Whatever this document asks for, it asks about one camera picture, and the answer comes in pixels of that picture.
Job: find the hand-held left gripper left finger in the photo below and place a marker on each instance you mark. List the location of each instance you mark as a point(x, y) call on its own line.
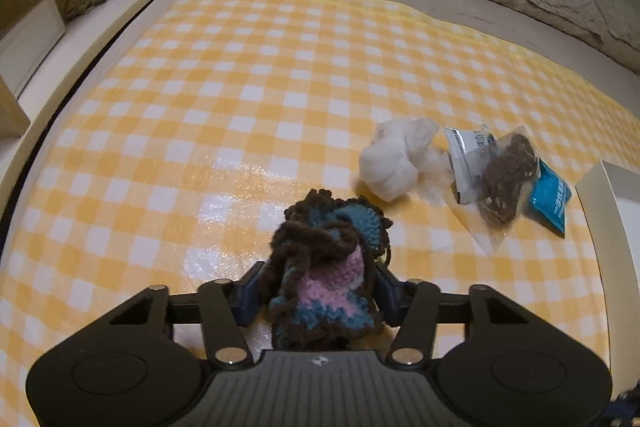
point(253, 293)

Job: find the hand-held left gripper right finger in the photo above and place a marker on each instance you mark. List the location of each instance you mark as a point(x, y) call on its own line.
point(390, 303)

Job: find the brown blue pink knitted pouch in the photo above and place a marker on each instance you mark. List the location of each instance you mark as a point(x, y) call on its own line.
point(325, 277)

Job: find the white cotton wad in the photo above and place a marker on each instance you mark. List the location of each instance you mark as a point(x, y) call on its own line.
point(385, 162)

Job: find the white and blue packet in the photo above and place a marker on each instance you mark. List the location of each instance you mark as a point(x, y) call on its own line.
point(465, 157)

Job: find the clear bag with brown yarn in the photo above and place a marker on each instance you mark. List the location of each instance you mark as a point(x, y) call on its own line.
point(505, 177)

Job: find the blue foil packet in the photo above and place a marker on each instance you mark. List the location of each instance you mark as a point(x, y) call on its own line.
point(550, 197)

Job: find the white cardboard box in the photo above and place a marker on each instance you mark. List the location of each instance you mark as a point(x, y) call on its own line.
point(607, 227)

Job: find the yellow checkered mat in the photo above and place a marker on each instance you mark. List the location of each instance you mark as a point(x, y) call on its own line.
point(250, 107)

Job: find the cream bedside ledge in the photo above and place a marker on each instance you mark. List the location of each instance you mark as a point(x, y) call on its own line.
point(65, 57)

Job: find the white flat board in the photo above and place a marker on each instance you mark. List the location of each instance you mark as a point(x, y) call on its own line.
point(30, 44)

